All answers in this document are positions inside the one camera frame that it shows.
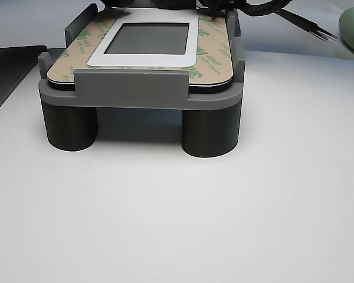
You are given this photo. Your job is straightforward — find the black tweezers tool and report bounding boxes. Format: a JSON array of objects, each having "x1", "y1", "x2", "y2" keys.
[{"x1": 278, "y1": 8, "x2": 339, "y2": 42}]

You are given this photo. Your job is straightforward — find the white bezel display panel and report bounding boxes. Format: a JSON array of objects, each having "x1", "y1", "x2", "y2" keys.
[{"x1": 47, "y1": 7, "x2": 235, "y2": 95}]

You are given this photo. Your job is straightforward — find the dark grey cylinder leg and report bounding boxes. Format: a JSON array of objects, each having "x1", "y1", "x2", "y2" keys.
[
  {"x1": 181, "y1": 101, "x2": 241, "y2": 159},
  {"x1": 41, "y1": 101, "x2": 100, "y2": 153}
]

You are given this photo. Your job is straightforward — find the black blue-padded clamp gripper jaw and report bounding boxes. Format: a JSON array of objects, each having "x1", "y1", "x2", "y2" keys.
[{"x1": 198, "y1": 0, "x2": 227, "y2": 19}]

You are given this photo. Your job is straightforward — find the tan printed adhesive liner film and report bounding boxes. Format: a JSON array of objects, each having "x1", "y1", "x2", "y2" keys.
[{"x1": 47, "y1": 6, "x2": 235, "y2": 88}]

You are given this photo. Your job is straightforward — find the dark grey flat tray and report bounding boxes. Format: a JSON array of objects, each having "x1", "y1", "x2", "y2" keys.
[{"x1": 0, "y1": 45, "x2": 48, "y2": 121}]

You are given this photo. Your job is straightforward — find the grey printed holder fixture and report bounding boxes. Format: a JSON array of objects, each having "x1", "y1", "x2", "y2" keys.
[{"x1": 37, "y1": 2, "x2": 246, "y2": 111}]

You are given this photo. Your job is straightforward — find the black braided cable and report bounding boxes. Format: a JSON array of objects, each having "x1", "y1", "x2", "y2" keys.
[{"x1": 240, "y1": 0, "x2": 294, "y2": 18}]

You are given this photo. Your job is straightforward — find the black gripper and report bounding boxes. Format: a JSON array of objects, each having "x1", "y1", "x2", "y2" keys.
[{"x1": 103, "y1": 0, "x2": 196, "y2": 9}]

